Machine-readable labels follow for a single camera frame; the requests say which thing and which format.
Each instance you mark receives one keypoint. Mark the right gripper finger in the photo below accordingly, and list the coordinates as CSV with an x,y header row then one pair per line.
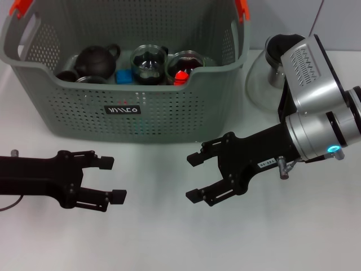
x,y
196,158
194,195

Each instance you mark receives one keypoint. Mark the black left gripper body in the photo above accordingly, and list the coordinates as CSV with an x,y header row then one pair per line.
x,y
42,178

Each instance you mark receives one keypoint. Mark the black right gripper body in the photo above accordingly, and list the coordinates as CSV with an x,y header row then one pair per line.
x,y
253,152

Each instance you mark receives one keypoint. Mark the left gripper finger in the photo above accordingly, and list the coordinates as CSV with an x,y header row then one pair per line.
x,y
107,163
118,197

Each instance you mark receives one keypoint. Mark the bright red sloped brick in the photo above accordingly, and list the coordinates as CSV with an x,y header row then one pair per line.
x,y
180,78

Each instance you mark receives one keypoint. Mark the glass teacup with black holder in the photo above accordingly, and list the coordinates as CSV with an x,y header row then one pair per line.
x,y
148,65
186,60
90,80

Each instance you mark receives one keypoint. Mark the blue toy brick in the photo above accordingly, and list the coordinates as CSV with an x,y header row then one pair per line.
x,y
124,76

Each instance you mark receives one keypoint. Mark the grey-green perforated storage bin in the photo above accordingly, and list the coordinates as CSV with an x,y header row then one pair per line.
x,y
169,118

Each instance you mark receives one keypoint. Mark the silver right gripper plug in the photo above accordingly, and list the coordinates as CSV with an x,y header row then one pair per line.
x,y
283,168

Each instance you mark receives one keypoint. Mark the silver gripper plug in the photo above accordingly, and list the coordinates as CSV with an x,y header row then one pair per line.
x,y
14,153
283,168

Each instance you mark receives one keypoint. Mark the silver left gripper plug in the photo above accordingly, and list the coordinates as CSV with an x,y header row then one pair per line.
x,y
14,153

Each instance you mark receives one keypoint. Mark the small black clay cup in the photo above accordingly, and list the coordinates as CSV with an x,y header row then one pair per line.
x,y
67,75

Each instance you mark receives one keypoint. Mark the black clay teapot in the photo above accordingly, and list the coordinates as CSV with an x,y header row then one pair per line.
x,y
94,63

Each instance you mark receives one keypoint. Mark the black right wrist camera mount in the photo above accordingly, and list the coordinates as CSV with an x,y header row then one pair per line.
x,y
313,73

